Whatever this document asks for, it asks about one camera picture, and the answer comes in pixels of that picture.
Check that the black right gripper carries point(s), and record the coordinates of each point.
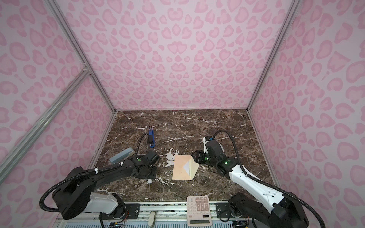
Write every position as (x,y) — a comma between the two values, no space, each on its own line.
(198,156)

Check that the peach pink envelope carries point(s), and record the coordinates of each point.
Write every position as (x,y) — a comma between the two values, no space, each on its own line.
(179,173)

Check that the white letter paper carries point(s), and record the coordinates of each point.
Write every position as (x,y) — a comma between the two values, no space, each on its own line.
(186,168)

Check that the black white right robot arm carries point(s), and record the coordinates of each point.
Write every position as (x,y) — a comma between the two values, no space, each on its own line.
(270,206)

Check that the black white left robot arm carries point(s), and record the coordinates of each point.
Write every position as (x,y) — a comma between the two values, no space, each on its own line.
(76,193)

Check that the pink white calculator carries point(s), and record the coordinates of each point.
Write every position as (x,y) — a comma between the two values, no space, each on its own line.
(198,211)

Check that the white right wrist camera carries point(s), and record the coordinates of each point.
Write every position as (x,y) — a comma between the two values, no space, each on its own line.
(205,140)

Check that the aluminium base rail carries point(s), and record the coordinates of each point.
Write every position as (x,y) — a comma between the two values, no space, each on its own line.
(171,214)

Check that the white clip on rail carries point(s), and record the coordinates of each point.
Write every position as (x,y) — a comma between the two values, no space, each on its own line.
(151,220)

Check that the diagonal aluminium frame bar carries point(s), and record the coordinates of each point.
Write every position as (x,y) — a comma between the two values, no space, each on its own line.
(24,144)

